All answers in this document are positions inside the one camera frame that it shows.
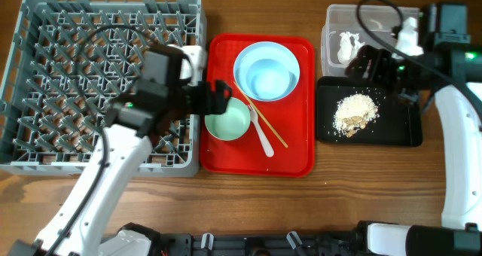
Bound white napkin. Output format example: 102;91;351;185
337;32;365;65

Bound green bowl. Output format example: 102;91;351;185
204;97;251;141

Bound rice and nut scraps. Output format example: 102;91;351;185
333;93;380;138

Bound white plastic fork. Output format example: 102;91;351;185
248;105;274;157

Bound light blue bowl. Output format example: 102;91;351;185
233;55;300;102

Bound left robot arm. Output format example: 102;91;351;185
8;45;232;255

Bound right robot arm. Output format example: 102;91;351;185
346;2;481;255

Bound grey dishwasher rack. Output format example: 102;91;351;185
1;0;207;175

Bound wooden chopstick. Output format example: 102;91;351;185
233;81;288;148

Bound clear plastic bin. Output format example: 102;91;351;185
321;5;400;77

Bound black plastic tray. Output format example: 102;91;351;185
316;76;423;147

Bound light blue plate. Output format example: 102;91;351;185
233;41;300;102

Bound red plastic tray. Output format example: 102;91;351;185
200;34;316;178

